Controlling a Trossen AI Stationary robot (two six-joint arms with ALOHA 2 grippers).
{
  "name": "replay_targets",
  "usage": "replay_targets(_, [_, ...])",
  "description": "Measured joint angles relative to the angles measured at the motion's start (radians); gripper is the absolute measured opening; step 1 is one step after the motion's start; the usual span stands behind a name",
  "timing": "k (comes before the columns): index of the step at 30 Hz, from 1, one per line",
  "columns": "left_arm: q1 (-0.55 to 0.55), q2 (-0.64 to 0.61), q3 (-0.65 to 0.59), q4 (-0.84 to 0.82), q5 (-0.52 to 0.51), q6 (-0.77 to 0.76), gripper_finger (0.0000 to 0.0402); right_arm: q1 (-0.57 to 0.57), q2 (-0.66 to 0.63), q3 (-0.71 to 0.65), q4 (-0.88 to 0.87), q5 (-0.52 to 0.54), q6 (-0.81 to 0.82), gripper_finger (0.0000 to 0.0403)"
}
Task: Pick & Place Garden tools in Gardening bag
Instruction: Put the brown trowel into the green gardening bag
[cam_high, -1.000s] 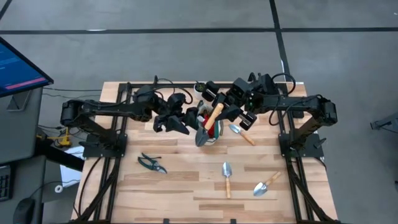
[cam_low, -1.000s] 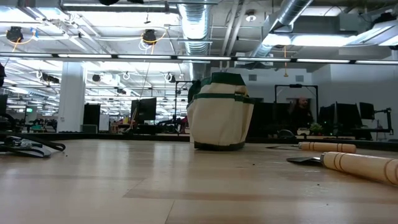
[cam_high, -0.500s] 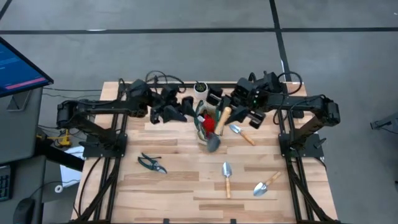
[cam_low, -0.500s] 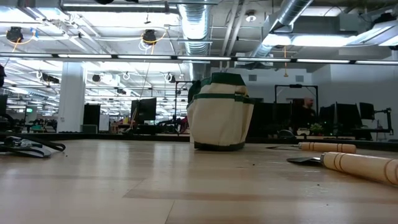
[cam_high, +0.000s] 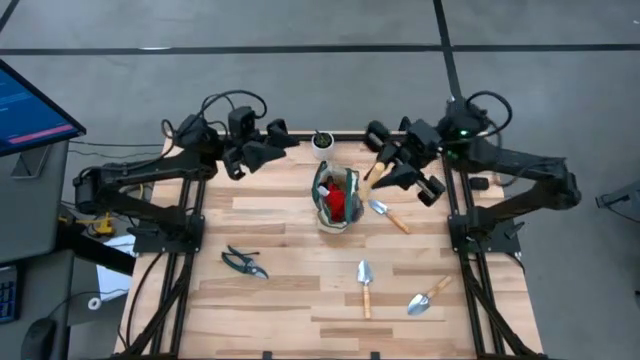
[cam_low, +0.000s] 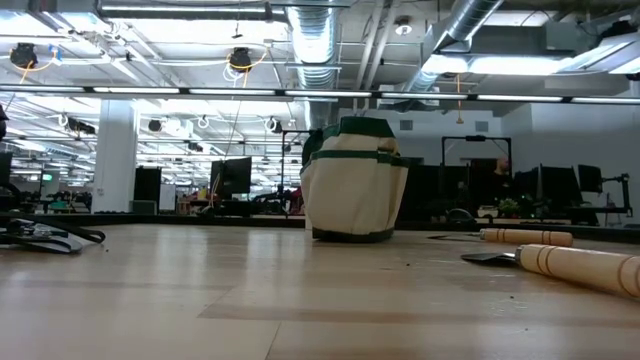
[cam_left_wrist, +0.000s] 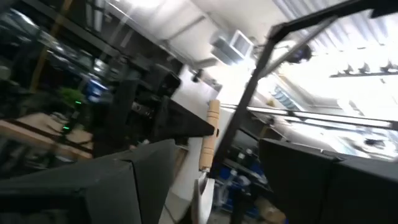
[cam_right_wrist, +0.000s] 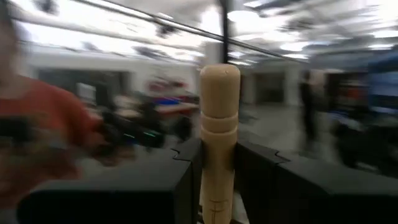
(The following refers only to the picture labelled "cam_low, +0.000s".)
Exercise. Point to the cream and green canvas bag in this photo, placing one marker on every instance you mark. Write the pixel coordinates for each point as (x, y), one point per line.
(350, 195)

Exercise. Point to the overhead light bar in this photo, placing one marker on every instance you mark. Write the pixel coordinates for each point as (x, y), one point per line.
(325, 93)

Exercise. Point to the black monitor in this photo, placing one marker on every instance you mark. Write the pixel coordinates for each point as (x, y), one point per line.
(560, 185)
(525, 184)
(5, 170)
(590, 177)
(232, 176)

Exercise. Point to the black round object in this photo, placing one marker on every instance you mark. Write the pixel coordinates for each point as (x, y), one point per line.
(460, 215)

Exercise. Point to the white board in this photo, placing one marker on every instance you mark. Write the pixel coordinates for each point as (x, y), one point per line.
(167, 196)

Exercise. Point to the black cabinet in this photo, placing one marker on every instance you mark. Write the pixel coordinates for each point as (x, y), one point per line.
(147, 184)

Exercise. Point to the round ceiling sensor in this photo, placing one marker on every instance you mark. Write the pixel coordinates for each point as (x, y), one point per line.
(403, 27)

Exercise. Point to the green crate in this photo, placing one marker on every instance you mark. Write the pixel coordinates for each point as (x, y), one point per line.
(143, 206)

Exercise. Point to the person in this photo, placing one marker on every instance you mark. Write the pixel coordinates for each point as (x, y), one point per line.
(502, 165)

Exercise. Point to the small green potted plant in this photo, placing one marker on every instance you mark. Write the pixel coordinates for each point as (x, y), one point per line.
(509, 206)

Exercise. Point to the white building column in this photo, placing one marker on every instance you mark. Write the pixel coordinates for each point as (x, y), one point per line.
(115, 155)

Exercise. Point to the fluorescent ceiling light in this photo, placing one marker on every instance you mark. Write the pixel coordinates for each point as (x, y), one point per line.
(500, 65)

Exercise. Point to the ribbed silver air duct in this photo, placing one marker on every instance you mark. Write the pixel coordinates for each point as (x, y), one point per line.
(315, 45)

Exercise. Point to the black metal frame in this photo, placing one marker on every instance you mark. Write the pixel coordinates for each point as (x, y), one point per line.
(475, 138)

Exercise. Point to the black table edge rail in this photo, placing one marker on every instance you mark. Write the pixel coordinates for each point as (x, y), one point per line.
(150, 220)

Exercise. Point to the slanted silver air duct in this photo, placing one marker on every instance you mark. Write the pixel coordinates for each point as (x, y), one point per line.
(465, 20)

